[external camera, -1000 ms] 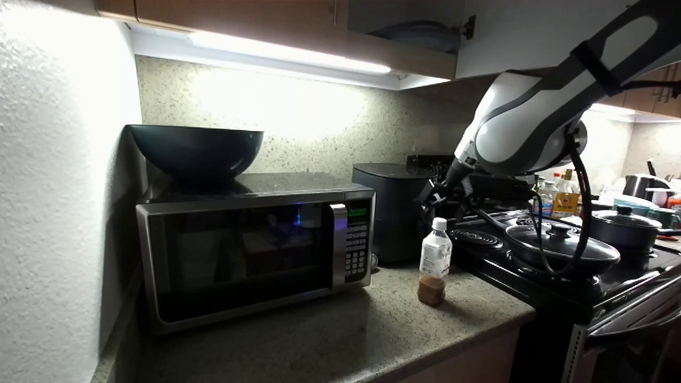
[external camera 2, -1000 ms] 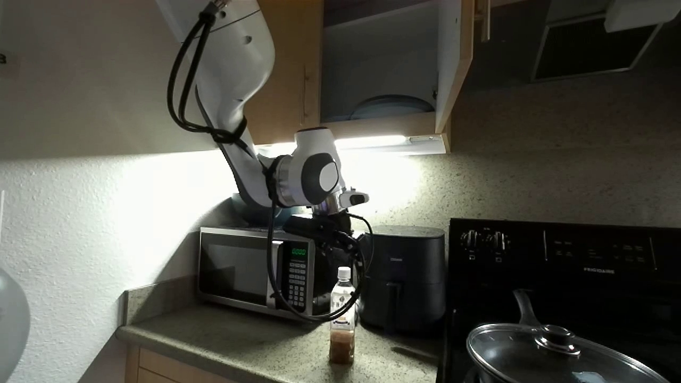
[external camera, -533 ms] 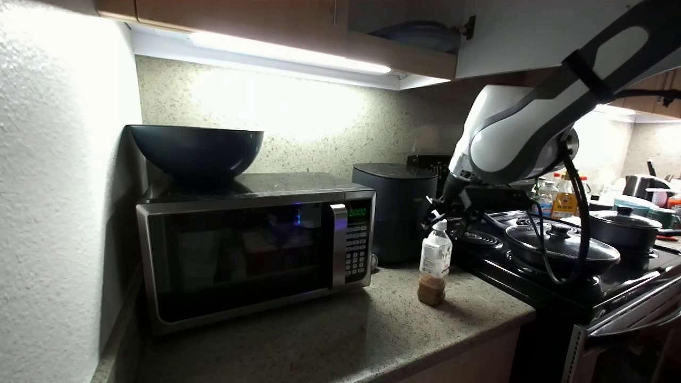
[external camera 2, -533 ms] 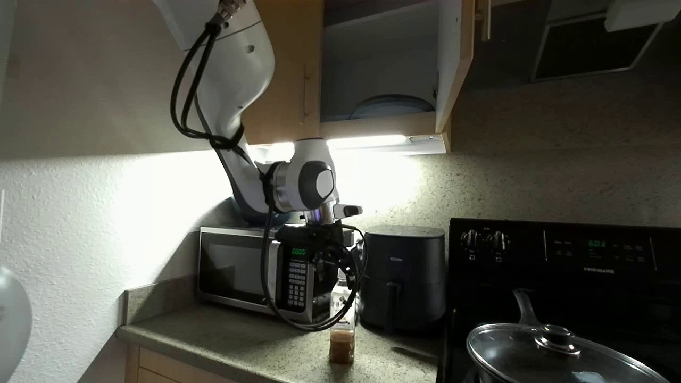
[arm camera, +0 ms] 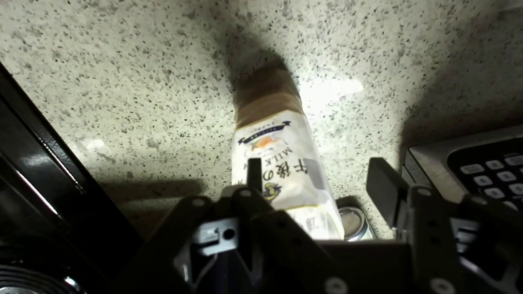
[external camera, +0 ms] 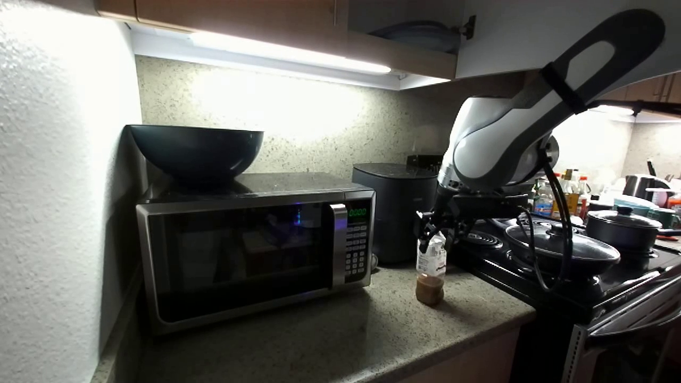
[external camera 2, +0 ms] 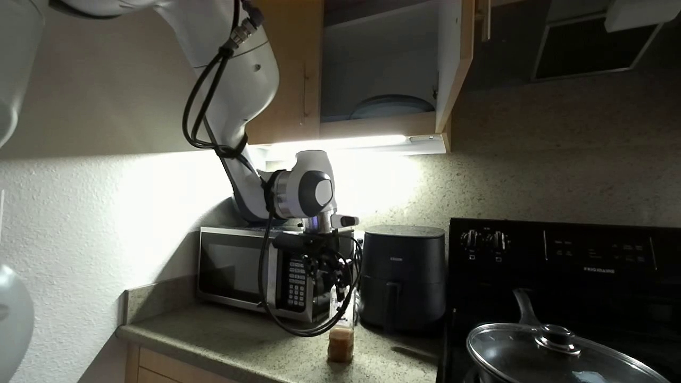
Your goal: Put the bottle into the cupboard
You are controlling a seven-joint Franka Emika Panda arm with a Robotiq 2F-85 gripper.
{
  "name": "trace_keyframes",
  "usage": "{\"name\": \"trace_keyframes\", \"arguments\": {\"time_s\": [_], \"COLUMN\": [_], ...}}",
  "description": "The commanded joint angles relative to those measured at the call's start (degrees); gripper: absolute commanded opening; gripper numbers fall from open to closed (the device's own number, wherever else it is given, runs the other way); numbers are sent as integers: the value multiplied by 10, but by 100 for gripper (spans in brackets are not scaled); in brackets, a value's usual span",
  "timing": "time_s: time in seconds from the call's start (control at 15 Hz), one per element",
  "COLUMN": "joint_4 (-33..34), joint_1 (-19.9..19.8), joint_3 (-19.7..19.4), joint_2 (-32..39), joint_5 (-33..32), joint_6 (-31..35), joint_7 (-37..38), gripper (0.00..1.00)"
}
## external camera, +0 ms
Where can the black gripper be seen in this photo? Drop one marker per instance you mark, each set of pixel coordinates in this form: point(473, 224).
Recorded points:
point(465, 205)

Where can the clear bottle with brown tea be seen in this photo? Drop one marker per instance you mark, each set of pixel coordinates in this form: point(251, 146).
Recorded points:
point(429, 272)

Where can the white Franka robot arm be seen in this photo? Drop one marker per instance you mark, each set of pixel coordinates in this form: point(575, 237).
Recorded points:
point(495, 134)

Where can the clear bottle with blue label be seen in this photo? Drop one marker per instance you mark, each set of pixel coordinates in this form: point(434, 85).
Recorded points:
point(542, 202)

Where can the yellow oil bottle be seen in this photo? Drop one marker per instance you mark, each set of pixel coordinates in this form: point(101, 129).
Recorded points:
point(571, 192)

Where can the red-capped sauce bottle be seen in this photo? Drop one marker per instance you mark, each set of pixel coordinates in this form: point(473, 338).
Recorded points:
point(584, 193)

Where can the black air fryer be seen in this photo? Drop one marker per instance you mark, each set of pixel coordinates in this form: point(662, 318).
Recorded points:
point(393, 212)

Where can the wooden base cabinet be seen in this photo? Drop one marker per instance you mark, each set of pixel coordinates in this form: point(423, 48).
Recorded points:
point(469, 358)

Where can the black frying pan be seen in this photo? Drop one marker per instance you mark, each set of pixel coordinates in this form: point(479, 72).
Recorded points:
point(588, 264)

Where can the glass pan lid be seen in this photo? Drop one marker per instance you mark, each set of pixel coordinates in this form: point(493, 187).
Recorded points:
point(592, 244)

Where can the black pot with lid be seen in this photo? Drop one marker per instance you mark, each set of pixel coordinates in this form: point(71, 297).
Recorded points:
point(624, 234)

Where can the stainless steel microwave oven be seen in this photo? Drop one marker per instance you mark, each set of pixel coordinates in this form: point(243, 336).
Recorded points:
point(240, 258)

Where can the black kitchen stove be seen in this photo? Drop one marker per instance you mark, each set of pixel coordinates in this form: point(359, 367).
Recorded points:
point(624, 297)

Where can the teal container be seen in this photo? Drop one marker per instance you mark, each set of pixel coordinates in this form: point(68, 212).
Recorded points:
point(650, 208)

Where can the dim under-cabinet light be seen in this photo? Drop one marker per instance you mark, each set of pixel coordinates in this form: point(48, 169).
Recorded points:
point(624, 110)

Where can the under-cabinet light strip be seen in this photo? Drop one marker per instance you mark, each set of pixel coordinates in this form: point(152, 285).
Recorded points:
point(290, 53)

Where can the dark blue bowl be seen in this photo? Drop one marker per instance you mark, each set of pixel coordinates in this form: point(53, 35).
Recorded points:
point(193, 151)

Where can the wooden wall cupboard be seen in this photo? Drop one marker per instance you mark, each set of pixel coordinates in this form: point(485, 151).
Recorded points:
point(234, 12)

